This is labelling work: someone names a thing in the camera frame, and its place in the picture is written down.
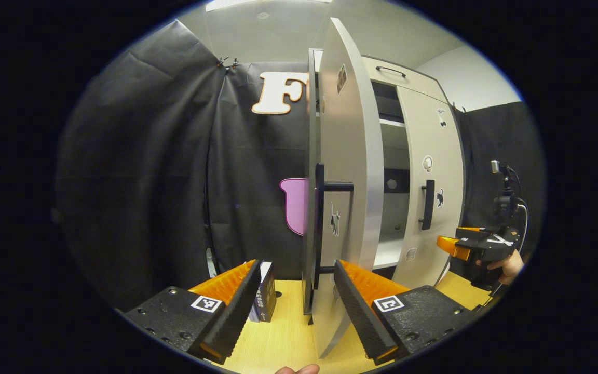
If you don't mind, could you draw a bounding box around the black cable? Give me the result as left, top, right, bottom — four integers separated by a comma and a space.
507, 166, 529, 245

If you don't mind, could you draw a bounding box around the white cabinet door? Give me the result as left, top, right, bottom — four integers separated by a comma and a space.
397, 86, 466, 289
309, 17, 385, 359

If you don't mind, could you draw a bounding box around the black backdrop cloth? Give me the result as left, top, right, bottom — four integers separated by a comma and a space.
55, 20, 546, 312

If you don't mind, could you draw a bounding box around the black door handle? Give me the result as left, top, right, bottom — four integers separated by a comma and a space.
419, 179, 436, 230

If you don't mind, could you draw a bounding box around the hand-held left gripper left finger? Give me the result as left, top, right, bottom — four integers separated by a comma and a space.
124, 259, 262, 364

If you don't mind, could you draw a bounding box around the white cabinet drawer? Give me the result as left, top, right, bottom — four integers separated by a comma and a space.
361, 56, 453, 104

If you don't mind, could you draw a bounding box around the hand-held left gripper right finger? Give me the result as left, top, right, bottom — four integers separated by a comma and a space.
333, 259, 479, 366

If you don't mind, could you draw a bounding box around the dark cardboard box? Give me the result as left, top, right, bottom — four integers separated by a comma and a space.
249, 261, 277, 323

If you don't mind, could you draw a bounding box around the white and grey cabinet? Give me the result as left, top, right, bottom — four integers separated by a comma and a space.
302, 48, 468, 317

